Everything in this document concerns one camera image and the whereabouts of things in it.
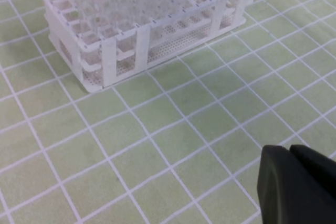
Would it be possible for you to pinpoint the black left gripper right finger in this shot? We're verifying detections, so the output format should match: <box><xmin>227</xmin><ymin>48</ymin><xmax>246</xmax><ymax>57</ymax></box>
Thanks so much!
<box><xmin>289</xmin><ymin>145</ymin><xmax>335</xmax><ymax>198</ymax></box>

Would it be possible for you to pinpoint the green checkered tablecloth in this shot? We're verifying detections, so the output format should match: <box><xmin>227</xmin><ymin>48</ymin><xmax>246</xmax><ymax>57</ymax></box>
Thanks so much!
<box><xmin>1</xmin><ymin>0</ymin><xmax>335</xmax><ymax>223</ymax></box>

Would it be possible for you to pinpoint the white test tube rack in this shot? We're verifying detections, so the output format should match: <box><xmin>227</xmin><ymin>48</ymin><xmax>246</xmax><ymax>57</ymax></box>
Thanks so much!
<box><xmin>43</xmin><ymin>0</ymin><xmax>253</xmax><ymax>93</ymax></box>

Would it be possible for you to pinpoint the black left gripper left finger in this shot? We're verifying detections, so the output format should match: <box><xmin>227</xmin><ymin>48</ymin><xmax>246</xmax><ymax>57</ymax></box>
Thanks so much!
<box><xmin>257</xmin><ymin>145</ymin><xmax>335</xmax><ymax>223</ymax></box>

